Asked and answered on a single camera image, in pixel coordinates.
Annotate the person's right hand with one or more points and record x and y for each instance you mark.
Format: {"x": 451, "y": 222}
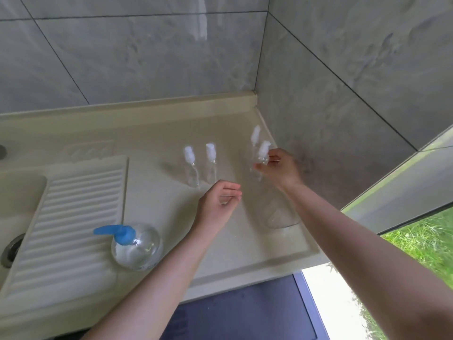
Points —
{"x": 285, "y": 169}

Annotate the person's left hand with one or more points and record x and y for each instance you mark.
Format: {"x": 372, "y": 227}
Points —
{"x": 216, "y": 208}

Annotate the white spray cap with tube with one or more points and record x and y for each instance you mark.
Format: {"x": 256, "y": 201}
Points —
{"x": 264, "y": 150}
{"x": 255, "y": 134}

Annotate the clear hand sanitizer pump bottle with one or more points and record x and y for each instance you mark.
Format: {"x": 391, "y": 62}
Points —
{"x": 138, "y": 249}

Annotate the person's left forearm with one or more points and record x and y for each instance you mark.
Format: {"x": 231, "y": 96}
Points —
{"x": 148, "y": 297}

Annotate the person's right forearm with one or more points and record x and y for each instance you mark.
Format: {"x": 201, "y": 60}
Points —
{"x": 354, "y": 262}

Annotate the cream sink with washboard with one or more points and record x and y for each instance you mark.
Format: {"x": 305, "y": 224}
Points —
{"x": 159, "y": 226}

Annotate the grey washing machine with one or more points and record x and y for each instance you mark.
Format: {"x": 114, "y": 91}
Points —
{"x": 247, "y": 311}

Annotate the glass window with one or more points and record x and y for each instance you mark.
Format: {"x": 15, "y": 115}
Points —
{"x": 407, "y": 226}

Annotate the steel sink drain strainer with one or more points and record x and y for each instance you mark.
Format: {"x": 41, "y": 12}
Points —
{"x": 10, "y": 251}

